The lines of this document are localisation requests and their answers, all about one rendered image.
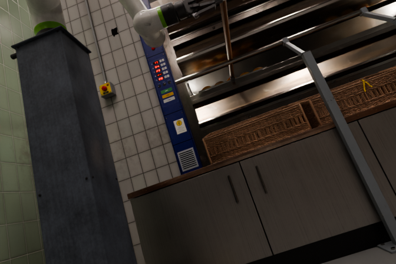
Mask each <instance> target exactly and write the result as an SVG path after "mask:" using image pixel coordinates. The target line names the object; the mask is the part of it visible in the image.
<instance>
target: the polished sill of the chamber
mask: <svg viewBox="0 0 396 264"><path fill-rule="evenodd" d="M393 25H394V24H393V23H391V22H386V23H383V24H381V25H378V26H375V27H373V28H370V29H367V30H365V31H362V32H359V33H357V34H354V35H351V36H349V37H346V38H344V39H340V40H339V41H335V42H333V43H330V44H328V45H325V46H323V47H320V48H317V49H314V50H312V51H311V53H312V55H316V54H319V53H321V52H324V51H326V50H330V49H331V48H335V47H337V46H340V45H342V44H345V43H347V42H350V41H353V40H355V39H358V38H361V37H364V36H366V35H369V34H371V33H374V32H377V31H380V30H382V29H385V28H388V27H390V26H393ZM300 60H302V57H301V56H300V55H298V56H296V57H293V58H291V59H288V60H286V61H282V62H280V63H277V64H275V65H272V66H270V67H267V68H264V69H262V70H259V71H256V72H253V73H251V74H248V75H246V76H243V77H240V78H238V79H235V80H233V81H229V82H227V83H224V84H222V85H219V86H217V87H214V88H211V89H209V90H206V91H203V92H201V93H198V94H195V95H193V96H190V99H191V101H193V100H196V99H198V98H202V97H204V96H207V95H209V94H212V93H215V92H217V91H220V90H223V89H225V88H228V87H231V86H233V85H236V84H238V83H242V82H244V81H247V80H249V79H252V78H255V77H257V76H260V75H262V74H266V73H267V72H271V71H273V70H276V69H278V68H281V67H284V66H286V65H289V64H292V63H294V62H297V61H300Z"/></svg>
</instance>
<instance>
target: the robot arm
mask: <svg viewBox="0 0 396 264"><path fill-rule="evenodd" d="M201 1H203V0H183V1H182V0H181V1H177V2H175V3H174V5H173V3H172V2H169V3H167V4H164V5H161V6H158V7H156V8H153V9H147V8H146V6H145V5H144V3H143V1H142V0H119V2H120V3H121V4H122V6H123V7H124V8H125V9H126V11H127V12H128V13H129V15H130V16H131V18H132V19H133V27H134V29H135V31H136V32H137V33H138V34H139V35H140V36H141V37H142V38H143V40H144V42H145V43H146V44H147V45H148V46H149V47H152V48H157V47H160V46H161V45H163V43H164V42H165V39H166V35H165V31H164V30H163V29H165V28H167V27H170V26H172V25H175V24H178V23H179V19H181V20H182V19H185V18H187V17H188V16H194V17H195V20H198V19H199V18H200V17H201V16H204V15H206V14H208V13H209V12H212V11H214V10H215V9H216V5H217V4H221V3H222V2H223V1H225V0H214V1H209V2H204V3H201V4H199V2H201ZM26 3H27V5H28V9H29V11H30V14H31V18H32V25H33V29H34V34H35V35H38V34H41V33H43V32H45V31H48V30H51V29H53V28H55V27H58V26H60V25H61V26H62V27H64V28H65V29H66V30H67V27H66V23H65V18H64V13H63V10H62V5H61V0H26ZM196 11H198V12H196Z"/></svg>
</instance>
